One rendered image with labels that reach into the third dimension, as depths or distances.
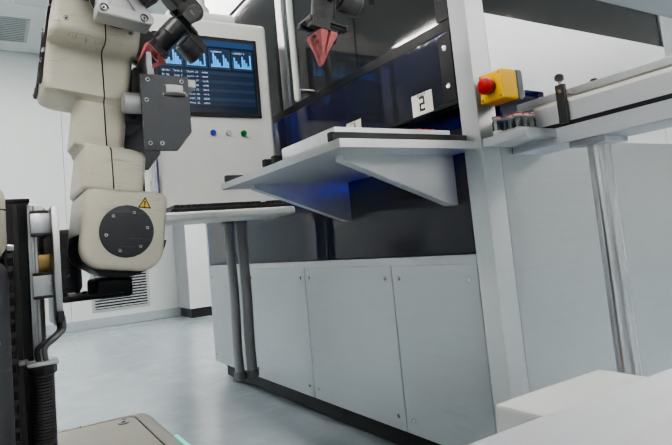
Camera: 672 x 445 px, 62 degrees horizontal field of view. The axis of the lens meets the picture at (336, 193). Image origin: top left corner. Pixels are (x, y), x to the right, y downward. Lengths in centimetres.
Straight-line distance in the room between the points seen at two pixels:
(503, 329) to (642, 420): 107
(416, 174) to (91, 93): 75
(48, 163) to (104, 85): 538
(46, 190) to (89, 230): 542
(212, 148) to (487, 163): 109
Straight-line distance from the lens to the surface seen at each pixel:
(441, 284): 156
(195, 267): 635
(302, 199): 178
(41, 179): 661
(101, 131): 126
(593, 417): 38
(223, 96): 220
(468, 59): 148
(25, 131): 669
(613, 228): 140
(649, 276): 194
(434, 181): 143
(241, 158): 217
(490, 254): 142
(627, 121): 133
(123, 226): 119
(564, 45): 178
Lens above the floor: 66
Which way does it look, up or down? 5 degrees up
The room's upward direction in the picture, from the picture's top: 5 degrees counter-clockwise
